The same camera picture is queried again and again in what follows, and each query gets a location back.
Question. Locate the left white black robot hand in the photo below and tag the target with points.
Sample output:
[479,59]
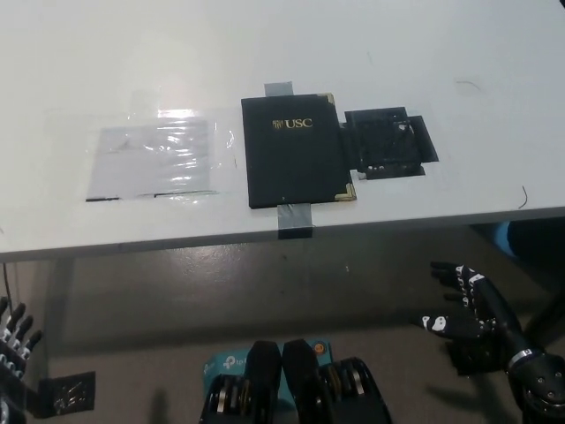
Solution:
[15,340]

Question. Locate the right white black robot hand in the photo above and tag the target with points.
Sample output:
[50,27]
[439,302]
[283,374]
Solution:
[494,315]

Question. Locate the black diary with gold corners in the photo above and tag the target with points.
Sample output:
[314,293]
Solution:
[291,159]

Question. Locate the grey table leg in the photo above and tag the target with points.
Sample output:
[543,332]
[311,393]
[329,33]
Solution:
[55,305]

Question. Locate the blue rounded object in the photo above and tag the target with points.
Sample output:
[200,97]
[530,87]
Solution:
[502,238]

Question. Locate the large black tape patch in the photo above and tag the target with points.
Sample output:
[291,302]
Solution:
[384,141]

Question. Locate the teal TP-Link box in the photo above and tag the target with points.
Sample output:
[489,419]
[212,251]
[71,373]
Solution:
[225,362]

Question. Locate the clear plastic sheet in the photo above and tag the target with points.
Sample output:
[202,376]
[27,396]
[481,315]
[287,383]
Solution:
[150,159]

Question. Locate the grey duct tape strip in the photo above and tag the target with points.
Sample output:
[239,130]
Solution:
[295,218]

